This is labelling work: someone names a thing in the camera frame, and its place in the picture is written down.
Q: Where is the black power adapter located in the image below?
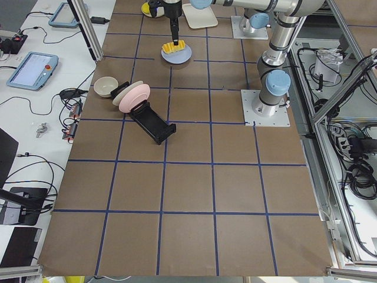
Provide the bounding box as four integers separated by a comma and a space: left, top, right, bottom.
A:
90, 17, 110, 24

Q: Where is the white round plate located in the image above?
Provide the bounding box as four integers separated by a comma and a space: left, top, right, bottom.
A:
144, 1, 164, 18

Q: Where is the orange swirl bread roll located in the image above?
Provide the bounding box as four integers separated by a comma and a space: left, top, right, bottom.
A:
161, 40, 186, 54

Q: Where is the cream plate in rack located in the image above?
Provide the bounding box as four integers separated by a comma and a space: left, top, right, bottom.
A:
113, 81, 144, 106

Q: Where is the white rectangular tray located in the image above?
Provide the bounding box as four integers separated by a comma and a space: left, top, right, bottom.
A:
182, 4, 218, 29

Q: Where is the light blue plate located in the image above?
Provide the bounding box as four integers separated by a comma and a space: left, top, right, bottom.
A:
161, 45, 192, 64

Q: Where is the beige bowl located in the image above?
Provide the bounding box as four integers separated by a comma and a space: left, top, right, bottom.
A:
94, 77, 118, 98

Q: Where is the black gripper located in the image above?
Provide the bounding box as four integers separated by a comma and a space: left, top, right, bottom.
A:
163, 0, 180, 46

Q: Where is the blue teach pendant tablet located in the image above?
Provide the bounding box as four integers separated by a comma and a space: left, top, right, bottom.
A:
6, 51, 59, 91

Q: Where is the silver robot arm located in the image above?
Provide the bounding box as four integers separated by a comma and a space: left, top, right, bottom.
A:
190, 1, 323, 51
252, 12, 300, 117

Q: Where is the black dish rack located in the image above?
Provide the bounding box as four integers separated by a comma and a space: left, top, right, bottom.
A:
111, 81, 176, 144

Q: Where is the aluminium frame post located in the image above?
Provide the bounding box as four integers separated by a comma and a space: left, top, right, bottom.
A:
67, 0, 104, 62

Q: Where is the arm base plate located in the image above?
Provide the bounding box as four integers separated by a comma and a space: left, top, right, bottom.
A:
231, 14, 269, 40
241, 90, 290, 127

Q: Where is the black camera stand base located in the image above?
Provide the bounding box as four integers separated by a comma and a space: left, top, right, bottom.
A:
1, 187, 48, 226

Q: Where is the pink plate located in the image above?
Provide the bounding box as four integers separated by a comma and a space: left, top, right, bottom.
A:
118, 84, 150, 113

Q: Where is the yellow lemon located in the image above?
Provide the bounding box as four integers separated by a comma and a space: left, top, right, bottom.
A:
141, 2, 150, 15

